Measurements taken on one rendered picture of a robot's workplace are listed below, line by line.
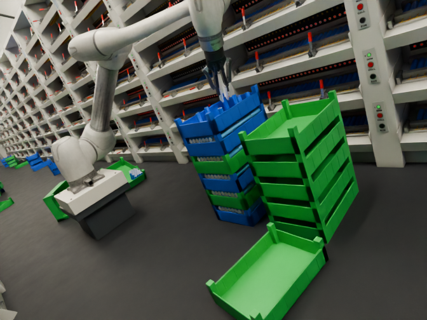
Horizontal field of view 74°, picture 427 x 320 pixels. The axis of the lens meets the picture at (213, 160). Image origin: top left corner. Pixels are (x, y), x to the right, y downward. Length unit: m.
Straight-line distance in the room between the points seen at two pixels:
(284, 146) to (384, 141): 0.54
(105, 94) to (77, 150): 0.32
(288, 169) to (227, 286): 0.40
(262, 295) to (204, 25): 0.87
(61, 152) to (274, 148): 1.13
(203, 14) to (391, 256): 0.92
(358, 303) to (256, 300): 0.26
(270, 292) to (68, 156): 1.18
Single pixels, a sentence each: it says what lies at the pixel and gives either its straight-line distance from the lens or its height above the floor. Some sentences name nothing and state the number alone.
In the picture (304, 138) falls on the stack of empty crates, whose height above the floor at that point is 0.35.
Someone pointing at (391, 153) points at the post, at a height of 0.06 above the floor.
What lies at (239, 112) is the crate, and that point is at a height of 0.42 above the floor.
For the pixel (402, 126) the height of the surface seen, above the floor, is 0.15.
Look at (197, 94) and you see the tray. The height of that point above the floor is 0.47.
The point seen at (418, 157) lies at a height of 0.02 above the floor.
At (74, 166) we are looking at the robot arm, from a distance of 1.64.
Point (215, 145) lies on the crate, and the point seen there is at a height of 0.36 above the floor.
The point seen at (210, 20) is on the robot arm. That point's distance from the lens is 1.07.
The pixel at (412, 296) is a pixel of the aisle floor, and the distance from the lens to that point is 0.85.
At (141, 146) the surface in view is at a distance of 2.71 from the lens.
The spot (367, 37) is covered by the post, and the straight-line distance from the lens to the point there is 1.17.
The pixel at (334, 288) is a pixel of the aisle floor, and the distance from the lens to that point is 0.87.
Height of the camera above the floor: 0.65
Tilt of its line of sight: 19 degrees down
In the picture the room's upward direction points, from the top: 23 degrees counter-clockwise
